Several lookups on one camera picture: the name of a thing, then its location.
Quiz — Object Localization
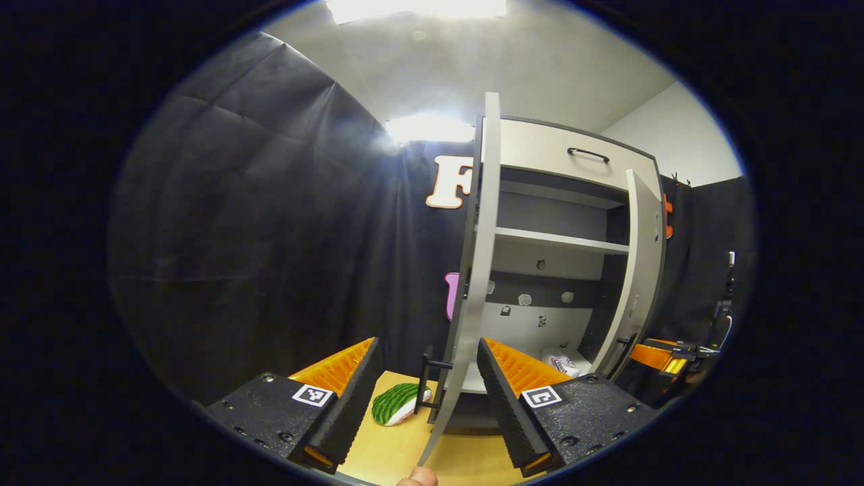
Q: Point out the ceiling light panel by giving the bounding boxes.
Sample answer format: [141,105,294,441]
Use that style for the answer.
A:
[326,0,508,26]

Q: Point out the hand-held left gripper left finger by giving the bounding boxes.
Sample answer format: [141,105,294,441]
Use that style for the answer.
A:
[206,337,383,473]

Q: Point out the black backdrop cloth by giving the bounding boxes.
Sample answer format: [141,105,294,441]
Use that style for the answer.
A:
[108,30,488,406]
[658,172,758,358]

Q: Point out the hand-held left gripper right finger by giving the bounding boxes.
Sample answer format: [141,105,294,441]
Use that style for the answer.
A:
[476,337,660,479]

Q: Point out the watermelon slice plush toy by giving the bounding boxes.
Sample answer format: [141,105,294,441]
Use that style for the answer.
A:
[371,383,433,427]

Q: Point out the white canvas shoe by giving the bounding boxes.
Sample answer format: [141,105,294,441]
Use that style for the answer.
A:
[540,347,583,378]

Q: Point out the black door handle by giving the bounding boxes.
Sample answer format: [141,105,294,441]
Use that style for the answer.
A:
[414,346,454,414]

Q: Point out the bright studio light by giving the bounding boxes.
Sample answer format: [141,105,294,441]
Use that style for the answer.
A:
[383,112,477,146]

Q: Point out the white cabinet shelf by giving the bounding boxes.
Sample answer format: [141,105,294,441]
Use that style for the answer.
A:
[495,227,631,256]

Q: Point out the white cabinet drawer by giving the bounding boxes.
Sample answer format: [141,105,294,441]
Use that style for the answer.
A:
[499,119,660,201]

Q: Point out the white and grey shoe cabinet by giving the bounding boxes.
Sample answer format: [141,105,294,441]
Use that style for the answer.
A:
[432,115,669,433]

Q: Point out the black tripod stand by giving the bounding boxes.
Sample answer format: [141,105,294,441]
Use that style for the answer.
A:
[705,250,738,355]

